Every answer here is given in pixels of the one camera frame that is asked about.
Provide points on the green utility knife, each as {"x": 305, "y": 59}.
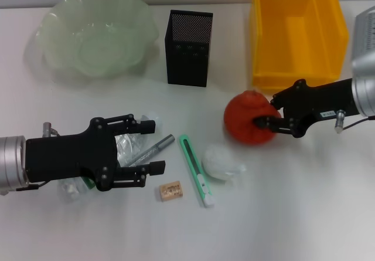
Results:
{"x": 192, "y": 164}

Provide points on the white paper ball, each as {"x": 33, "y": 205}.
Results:
{"x": 218, "y": 162}

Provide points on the tan eraser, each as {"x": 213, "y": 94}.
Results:
{"x": 171, "y": 191}

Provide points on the pale green glass fruit bowl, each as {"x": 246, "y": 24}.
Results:
{"x": 96, "y": 38}

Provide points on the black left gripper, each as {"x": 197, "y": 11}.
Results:
{"x": 67, "y": 158}

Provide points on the black mesh pen holder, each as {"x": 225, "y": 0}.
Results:
{"x": 187, "y": 64}

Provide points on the yellow plastic bin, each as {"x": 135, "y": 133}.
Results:
{"x": 296, "y": 47}

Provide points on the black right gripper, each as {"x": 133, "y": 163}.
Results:
{"x": 322, "y": 99}

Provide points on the silver grey pen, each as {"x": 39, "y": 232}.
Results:
{"x": 155, "y": 149}

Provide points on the red-orange fruit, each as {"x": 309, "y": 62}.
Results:
{"x": 243, "y": 120}

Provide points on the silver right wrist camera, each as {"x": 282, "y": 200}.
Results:
{"x": 366, "y": 35}

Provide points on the clear water bottle green label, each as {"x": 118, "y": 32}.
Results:
{"x": 68, "y": 192}

